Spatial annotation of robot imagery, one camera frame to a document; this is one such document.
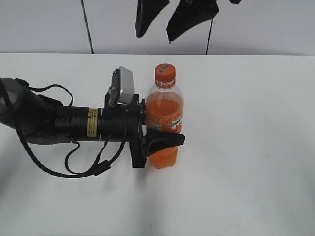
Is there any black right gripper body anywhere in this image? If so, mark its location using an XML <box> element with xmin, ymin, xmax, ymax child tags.
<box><xmin>182</xmin><ymin>0</ymin><xmax>242</xmax><ymax>4</ymax></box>

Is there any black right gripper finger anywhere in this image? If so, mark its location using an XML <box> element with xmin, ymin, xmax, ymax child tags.
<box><xmin>166</xmin><ymin>1</ymin><xmax>219</xmax><ymax>42</ymax></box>
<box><xmin>135</xmin><ymin>0</ymin><xmax>170</xmax><ymax>38</ymax></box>

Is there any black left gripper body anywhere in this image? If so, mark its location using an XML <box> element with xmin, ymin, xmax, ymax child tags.
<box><xmin>101</xmin><ymin>94</ymin><xmax>147</xmax><ymax>168</ymax></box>

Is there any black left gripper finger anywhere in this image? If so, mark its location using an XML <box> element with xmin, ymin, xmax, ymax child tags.
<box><xmin>145</xmin><ymin>129</ymin><xmax>185</xmax><ymax>157</ymax></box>

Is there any orange soda plastic bottle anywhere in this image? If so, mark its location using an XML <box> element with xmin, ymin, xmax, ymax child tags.
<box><xmin>145</xmin><ymin>85</ymin><xmax>185</xmax><ymax>170</ymax></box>

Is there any orange bottle cap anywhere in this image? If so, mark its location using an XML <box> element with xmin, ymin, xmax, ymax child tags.
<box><xmin>155</xmin><ymin>63</ymin><xmax>176</xmax><ymax>89</ymax></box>

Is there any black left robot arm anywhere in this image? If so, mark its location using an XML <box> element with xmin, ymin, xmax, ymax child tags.
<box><xmin>0</xmin><ymin>75</ymin><xmax>185</xmax><ymax>168</ymax></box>

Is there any black right wall cable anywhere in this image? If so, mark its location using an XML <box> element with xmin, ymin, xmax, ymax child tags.
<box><xmin>205</xmin><ymin>17</ymin><xmax>214</xmax><ymax>55</ymax></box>

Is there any black wall cable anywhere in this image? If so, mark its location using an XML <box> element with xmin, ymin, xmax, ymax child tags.
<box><xmin>80</xmin><ymin>0</ymin><xmax>95</xmax><ymax>54</ymax></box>
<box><xmin>205</xmin><ymin>17</ymin><xmax>214</xmax><ymax>55</ymax></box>

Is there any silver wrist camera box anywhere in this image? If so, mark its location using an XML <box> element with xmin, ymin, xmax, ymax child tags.
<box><xmin>108</xmin><ymin>66</ymin><xmax>135</xmax><ymax>107</ymax></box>

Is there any black looping camera cable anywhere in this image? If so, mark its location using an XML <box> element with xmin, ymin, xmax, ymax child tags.
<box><xmin>0</xmin><ymin>84</ymin><xmax>126</xmax><ymax>179</ymax></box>

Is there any black left wall cable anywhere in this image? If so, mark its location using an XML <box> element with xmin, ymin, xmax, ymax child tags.
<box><xmin>80</xmin><ymin>0</ymin><xmax>95</xmax><ymax>54</ymax></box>

